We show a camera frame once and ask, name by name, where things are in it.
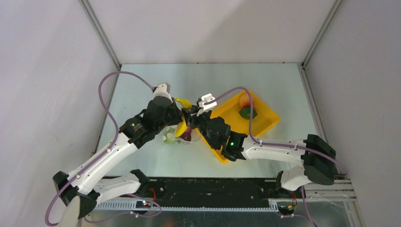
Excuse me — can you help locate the yellow banana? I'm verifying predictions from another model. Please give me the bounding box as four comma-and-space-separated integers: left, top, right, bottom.
175, 97, 192, 109

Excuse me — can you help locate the clear zip top bag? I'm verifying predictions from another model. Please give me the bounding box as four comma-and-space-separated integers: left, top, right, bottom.
164, 125, 201, 144

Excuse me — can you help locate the light green cabbage ball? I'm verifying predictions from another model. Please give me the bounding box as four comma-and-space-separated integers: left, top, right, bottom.
162, 129, 177, 144

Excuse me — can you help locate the dark green avocado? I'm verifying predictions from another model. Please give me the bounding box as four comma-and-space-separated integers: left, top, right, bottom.
239, 106, 258, 120

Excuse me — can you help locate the pink orange peach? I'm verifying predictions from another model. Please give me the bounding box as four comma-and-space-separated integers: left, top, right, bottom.
238, 93, 253, 108

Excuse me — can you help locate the purple eggplant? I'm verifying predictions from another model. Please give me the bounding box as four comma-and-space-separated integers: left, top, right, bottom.
180, 127, 192, 141

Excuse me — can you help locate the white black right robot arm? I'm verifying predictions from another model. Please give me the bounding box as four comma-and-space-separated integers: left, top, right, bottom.
182, 107, 336, 198

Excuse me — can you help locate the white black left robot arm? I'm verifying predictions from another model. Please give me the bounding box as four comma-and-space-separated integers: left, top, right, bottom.
53, 96, 183, 219

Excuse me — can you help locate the yellow plastic tray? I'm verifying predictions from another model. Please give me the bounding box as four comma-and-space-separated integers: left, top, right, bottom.
200, 91, 280, 165

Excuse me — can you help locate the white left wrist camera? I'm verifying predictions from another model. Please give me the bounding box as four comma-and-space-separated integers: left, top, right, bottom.
153, 82, 173, 102

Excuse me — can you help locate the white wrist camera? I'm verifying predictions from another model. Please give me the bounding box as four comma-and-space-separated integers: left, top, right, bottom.
153, 82, 173, 102
196, 93, 217, 116

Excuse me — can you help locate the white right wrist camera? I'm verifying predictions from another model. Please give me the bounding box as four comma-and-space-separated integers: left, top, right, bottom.
196, 93, 217, 116

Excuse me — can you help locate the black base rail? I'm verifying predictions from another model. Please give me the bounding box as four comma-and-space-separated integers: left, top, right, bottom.
119, 177, 306, 209

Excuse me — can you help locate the grey slotted cable duct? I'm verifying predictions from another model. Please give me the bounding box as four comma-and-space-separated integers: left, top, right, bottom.
94, 200, 279, 212

